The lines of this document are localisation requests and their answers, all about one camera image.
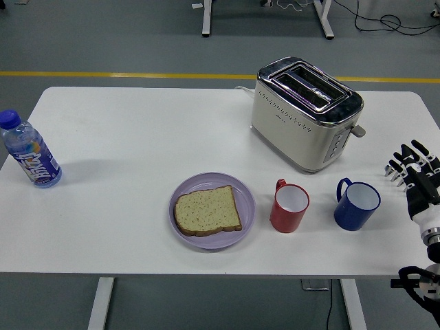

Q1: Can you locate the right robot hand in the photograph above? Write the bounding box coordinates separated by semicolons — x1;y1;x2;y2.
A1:
388;139;440;232

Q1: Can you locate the blue enamel cup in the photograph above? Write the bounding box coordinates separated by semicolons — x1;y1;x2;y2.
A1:
333;177;382;232

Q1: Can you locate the red enamel cup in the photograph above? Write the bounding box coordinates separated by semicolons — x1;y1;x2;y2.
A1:
269;178;311;234

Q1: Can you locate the slice of bread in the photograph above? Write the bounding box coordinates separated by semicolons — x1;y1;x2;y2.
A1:
173;184;243;238

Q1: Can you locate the metal toast rack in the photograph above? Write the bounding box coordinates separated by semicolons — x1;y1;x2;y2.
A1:
384;151;424;188

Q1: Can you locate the grey box under table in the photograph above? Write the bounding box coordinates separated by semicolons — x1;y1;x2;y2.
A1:
301;278;331;292

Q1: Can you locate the cream and chrome toaster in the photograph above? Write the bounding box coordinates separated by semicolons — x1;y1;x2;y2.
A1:
250;56;367;175

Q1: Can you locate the white background table leg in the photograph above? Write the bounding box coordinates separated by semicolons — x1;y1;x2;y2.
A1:
312;0;336;40
201;0;215;38

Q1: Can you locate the purple plate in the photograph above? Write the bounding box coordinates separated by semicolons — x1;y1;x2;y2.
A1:
168;172;257;251

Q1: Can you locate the yellow floor tape line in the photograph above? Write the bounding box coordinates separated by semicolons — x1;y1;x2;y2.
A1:
0;70;440;85

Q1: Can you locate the blue-capped drink bottle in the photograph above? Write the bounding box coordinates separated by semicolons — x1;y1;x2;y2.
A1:
0;109;63;189

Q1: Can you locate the black cable under table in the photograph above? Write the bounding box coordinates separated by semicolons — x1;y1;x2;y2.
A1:
325;278;335;330

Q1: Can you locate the black floor cable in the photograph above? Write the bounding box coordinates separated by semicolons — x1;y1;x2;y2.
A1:
333;0;440;36

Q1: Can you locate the white toaster cord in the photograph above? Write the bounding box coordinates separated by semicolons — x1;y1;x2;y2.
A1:
234;85;256;99

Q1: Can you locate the white floor cable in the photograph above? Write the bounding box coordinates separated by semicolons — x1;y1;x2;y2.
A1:
276;0;316;12

